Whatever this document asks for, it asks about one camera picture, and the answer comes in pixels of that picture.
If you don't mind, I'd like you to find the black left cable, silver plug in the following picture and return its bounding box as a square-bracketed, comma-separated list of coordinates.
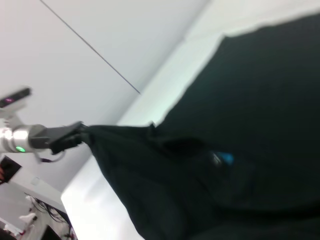
[33, 149, 66, 165]

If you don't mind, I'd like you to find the black T-shirt with FREE print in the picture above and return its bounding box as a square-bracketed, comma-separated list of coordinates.
[83, 12, 320, 240]

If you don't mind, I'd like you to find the tangle of dark cables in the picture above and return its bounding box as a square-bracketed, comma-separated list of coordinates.
[23, 192, 76, 240]

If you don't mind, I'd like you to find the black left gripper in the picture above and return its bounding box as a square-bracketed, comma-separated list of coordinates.
[28, 121, 89, 155]

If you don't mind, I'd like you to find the black wall panel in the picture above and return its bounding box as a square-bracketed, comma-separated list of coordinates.
[0, 154, 23, 185]

